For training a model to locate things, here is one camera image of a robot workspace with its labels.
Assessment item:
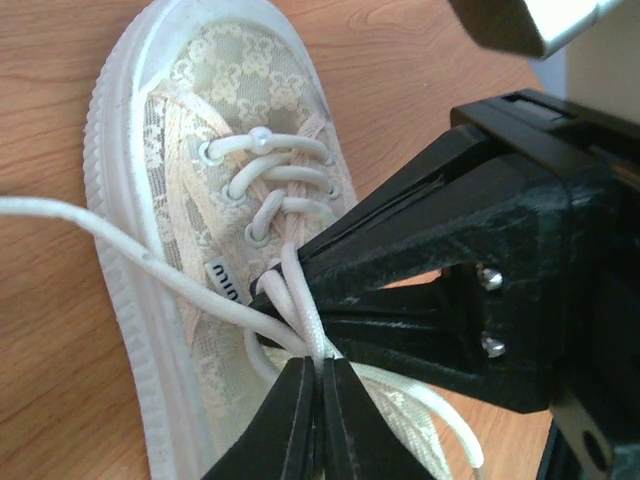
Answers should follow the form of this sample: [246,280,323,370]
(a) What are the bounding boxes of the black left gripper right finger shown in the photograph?
[322,359,433,480]

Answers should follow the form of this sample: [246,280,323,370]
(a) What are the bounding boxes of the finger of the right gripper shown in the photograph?
[299,124,500,265]

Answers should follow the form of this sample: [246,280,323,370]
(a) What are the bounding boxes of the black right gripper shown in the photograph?
[247,88,640,480]

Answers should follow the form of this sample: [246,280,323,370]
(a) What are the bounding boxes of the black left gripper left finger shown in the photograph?
[204,357,315,480]

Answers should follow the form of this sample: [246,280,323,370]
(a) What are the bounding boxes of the white shoelace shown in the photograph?
[0,127,486,471]

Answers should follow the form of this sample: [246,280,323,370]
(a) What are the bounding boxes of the white canvas sneaker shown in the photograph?
[83,0,454,480]

